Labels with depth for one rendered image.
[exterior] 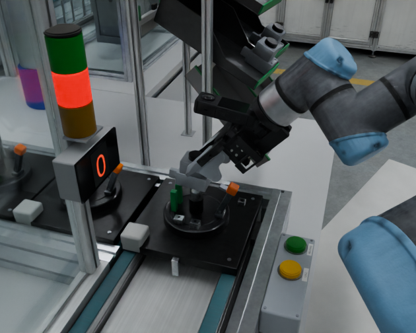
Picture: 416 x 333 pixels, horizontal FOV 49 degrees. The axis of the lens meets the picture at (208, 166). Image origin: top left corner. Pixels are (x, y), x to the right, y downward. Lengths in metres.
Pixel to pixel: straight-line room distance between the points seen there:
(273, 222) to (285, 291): 0.20
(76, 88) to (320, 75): 0.36
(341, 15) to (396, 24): 0.52
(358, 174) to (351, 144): 2.29
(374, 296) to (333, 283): 0.69
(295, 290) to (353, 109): 0.35
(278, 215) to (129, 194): 0.34
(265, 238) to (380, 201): 0.44
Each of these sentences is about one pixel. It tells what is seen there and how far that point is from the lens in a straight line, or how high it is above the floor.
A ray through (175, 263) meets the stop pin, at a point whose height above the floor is 0.96.
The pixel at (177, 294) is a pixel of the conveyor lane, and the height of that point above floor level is 0.92.
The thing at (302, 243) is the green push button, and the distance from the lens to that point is 0.93.
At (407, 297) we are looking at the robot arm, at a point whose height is 1.36.
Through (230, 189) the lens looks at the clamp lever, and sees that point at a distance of 0.90.
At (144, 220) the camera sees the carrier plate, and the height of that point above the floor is 0.97.
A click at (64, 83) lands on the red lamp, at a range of 0.66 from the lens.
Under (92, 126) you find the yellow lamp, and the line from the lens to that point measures 0.70.
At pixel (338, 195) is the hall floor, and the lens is 2.76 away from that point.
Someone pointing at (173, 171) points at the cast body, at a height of 1.08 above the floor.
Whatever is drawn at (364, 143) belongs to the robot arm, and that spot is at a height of 1.26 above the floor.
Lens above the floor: 1.60
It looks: 33 degrees down
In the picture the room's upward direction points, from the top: straight up
